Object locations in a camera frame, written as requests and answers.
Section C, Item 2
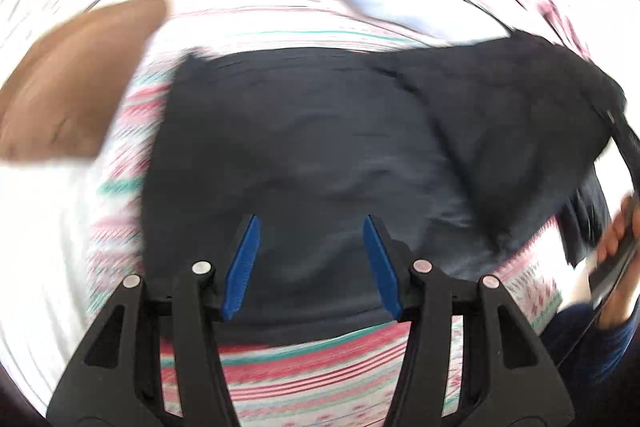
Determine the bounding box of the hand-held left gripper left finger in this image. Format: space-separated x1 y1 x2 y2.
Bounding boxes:
46 214 263 427

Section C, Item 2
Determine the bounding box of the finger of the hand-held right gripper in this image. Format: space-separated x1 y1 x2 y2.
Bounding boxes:
596 103 640 196

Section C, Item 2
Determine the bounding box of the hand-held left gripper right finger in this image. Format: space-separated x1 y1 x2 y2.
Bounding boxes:
362 214 576 427

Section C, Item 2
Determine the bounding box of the black quilted jacket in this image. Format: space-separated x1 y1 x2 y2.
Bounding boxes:
141 29 628 348

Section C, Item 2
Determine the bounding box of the person's right hand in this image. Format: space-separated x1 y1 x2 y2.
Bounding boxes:
596 194 640 330

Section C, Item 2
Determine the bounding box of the patterned printed blanket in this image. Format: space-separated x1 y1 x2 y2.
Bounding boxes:
85 0 601 427

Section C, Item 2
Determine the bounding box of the light blue quilt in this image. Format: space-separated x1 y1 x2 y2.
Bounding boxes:
339 0 453 45

